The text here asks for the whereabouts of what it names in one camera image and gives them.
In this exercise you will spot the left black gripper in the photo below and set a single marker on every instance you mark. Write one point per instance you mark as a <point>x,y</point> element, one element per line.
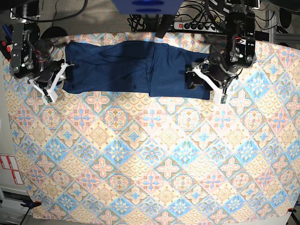
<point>213,73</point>

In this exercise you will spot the black round speaker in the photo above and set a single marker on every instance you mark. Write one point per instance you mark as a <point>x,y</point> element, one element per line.
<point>285,19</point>

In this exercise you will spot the patterned tablecloth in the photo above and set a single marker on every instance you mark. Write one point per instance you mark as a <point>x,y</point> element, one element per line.
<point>127,158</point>

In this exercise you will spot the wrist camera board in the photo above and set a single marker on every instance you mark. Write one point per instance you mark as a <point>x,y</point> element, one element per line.
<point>224,99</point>
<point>48,98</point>

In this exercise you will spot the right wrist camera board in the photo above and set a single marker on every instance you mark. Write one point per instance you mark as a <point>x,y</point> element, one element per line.
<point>48,98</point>

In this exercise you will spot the blue handled clamp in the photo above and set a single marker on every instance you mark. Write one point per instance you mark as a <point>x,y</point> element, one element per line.
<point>8,29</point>

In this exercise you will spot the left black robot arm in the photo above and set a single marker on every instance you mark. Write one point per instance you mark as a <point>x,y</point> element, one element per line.
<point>239,27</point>

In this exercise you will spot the white power strip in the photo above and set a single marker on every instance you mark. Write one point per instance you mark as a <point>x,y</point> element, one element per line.
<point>195,26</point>

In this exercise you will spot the black stand post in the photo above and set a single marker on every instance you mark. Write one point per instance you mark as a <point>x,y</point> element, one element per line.
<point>164,25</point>

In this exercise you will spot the aluminium frame profile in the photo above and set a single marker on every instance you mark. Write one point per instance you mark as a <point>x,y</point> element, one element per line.
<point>277,34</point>

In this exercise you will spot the black red table clamp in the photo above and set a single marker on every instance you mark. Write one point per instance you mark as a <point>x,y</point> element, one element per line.
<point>5,48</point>

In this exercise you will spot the blue box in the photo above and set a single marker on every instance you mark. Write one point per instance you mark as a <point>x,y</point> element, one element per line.
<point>167,7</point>

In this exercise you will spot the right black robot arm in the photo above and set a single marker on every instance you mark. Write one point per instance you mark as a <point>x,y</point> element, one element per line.
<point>30,56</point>

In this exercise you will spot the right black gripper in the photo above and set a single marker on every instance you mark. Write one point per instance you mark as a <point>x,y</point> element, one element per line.
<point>45,74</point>

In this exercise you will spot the black orange clamp lower-right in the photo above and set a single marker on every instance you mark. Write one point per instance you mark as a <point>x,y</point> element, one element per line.
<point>292,210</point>

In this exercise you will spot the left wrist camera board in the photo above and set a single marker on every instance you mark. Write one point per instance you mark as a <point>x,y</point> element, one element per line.
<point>224,99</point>

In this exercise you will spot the black orange clamp lower-left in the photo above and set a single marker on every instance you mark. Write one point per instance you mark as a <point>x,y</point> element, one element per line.
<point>30,204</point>

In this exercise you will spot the white red labels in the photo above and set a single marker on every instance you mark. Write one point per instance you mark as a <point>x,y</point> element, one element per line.
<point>8,162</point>

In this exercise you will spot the blue long-sleeve T-shirt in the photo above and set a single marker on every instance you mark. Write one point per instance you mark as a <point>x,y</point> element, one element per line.
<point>132,66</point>

